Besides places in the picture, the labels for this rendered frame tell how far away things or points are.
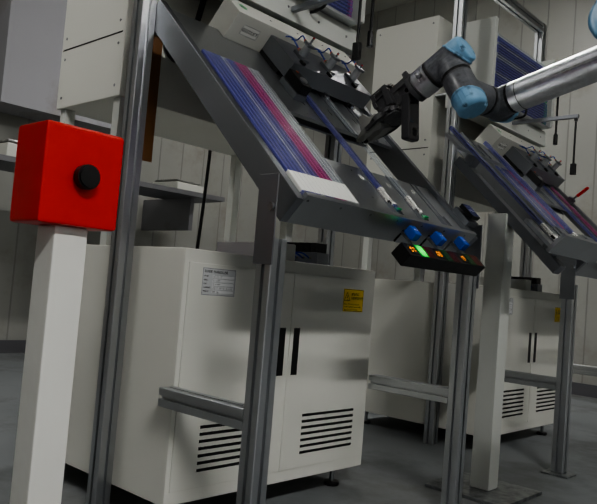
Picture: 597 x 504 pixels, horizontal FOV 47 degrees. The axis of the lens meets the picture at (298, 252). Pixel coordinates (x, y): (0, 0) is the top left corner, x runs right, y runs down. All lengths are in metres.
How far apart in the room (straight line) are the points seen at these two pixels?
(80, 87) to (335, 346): 0.99
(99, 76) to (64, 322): 0.92
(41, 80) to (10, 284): 1.28
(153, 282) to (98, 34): 0.73
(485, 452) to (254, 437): 1.02
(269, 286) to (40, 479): 0.50
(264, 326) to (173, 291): 0.34
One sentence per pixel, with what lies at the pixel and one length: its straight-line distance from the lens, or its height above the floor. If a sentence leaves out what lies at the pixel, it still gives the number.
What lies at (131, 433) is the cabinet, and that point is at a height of 0.19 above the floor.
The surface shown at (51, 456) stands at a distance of 1.22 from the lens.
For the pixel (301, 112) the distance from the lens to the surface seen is 1.77.
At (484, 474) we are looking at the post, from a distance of 2.20.
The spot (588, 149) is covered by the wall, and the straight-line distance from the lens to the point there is 5.18.
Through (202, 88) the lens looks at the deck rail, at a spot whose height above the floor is 0.97.
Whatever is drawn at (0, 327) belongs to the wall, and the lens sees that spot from 4.75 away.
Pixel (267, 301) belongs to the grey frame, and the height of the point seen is 0.52.
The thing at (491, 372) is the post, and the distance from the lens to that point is 2.15.
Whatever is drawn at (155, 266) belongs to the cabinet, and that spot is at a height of 0.57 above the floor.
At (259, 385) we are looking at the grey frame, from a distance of 1.29.
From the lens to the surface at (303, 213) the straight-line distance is 1.35.
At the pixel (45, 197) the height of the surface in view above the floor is 0.66.
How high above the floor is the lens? 0.55
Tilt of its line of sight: 3 degrees up
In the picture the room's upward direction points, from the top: 5 degrees clockwise
